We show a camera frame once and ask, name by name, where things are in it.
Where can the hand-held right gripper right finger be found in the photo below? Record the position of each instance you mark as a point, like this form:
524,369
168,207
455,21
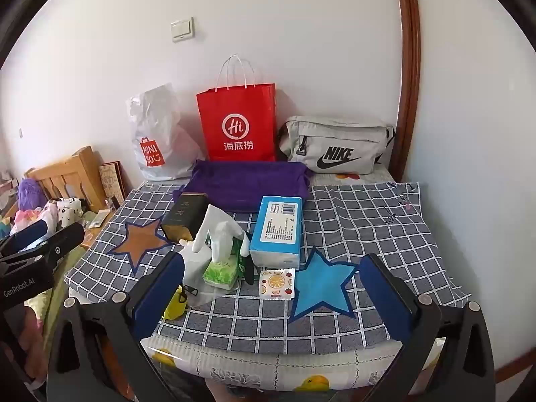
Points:
385,297

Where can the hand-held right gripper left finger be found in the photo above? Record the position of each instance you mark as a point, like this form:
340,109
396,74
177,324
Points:
159,293

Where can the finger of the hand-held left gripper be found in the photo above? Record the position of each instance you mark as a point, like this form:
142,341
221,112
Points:
63,238
31,230

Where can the clear plastic bag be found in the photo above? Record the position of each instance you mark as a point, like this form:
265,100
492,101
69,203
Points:
194,272

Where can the white glove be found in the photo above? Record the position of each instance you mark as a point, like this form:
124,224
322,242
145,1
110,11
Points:
228,238
207,226

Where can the dark tea tin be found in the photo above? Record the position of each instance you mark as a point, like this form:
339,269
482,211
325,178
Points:
184,213

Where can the fruit print packet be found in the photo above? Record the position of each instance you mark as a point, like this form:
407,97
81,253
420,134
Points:
276,283

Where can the blue tissue pack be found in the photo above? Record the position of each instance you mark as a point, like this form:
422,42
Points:
276,230

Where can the purple cloth basket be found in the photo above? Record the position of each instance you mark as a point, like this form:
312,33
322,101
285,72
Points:
247,184

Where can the colourful bedding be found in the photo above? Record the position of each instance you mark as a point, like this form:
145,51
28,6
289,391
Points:
25,217

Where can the black spotted white cloth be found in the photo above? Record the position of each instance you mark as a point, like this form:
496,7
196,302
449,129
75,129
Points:
71,209

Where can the purple plush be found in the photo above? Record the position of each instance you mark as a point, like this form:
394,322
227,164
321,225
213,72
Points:
29,192

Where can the green bedsheet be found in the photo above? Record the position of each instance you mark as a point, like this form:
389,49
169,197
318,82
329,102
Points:
54,301

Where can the black bottle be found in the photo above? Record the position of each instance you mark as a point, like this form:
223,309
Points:
112,203

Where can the wooden headboard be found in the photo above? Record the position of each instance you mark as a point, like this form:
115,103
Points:
79,171

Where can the grey checked star blanket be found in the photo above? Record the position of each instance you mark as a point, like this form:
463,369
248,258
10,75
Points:
377,226

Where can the patterned book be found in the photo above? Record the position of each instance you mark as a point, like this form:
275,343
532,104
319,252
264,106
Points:
111,180

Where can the wooden skirting board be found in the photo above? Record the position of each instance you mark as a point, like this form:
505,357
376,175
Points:
506,368

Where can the white plastic shopping bag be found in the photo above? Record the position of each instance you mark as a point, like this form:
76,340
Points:
159,125

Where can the grey waist bag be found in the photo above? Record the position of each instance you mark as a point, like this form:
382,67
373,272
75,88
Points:
335,138

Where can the red paper bag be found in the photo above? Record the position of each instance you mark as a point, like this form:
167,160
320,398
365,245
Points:
236,113

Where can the white wall switch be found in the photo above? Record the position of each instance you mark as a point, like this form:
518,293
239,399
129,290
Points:
182,29

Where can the wooden door frame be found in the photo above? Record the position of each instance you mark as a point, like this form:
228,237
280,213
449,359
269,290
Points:
408,50

